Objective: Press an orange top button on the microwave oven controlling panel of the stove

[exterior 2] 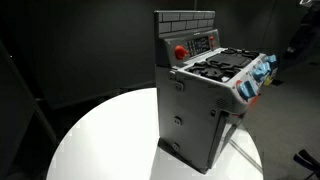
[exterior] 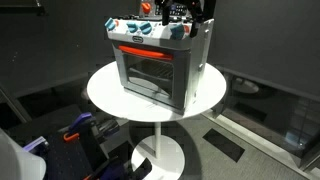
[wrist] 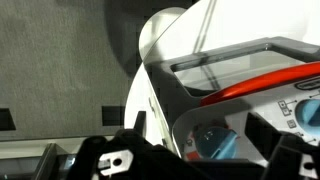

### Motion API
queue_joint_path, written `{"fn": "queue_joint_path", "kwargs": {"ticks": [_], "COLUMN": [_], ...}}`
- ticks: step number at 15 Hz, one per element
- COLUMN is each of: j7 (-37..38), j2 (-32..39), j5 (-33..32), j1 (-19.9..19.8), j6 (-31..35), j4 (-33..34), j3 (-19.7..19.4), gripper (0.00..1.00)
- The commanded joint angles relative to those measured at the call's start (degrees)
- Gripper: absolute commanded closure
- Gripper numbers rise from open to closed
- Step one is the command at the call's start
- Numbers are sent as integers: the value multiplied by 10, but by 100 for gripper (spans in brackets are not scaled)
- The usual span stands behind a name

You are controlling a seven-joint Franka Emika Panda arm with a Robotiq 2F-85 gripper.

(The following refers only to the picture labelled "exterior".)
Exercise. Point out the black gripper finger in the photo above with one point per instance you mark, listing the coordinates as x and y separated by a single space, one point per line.
197 18
166 13

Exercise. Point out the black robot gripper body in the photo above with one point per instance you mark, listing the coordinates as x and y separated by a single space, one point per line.
208 7

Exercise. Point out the white rounded robot base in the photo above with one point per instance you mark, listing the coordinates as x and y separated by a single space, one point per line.
17 163

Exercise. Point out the blue stove knob far right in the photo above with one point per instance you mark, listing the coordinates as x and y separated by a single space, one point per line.
177 32

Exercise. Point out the blue stove knob far left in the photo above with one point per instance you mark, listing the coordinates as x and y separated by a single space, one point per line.
110 24

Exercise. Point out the grey toy stove oven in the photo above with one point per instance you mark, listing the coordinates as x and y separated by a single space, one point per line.
171 83

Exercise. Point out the orange timer dial knob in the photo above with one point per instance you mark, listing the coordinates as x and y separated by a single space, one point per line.
146 7

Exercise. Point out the orange oven door handle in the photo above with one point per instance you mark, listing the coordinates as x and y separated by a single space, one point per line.
146 53

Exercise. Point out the round white pedestal table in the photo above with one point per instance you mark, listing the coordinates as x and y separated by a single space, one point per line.
165 154

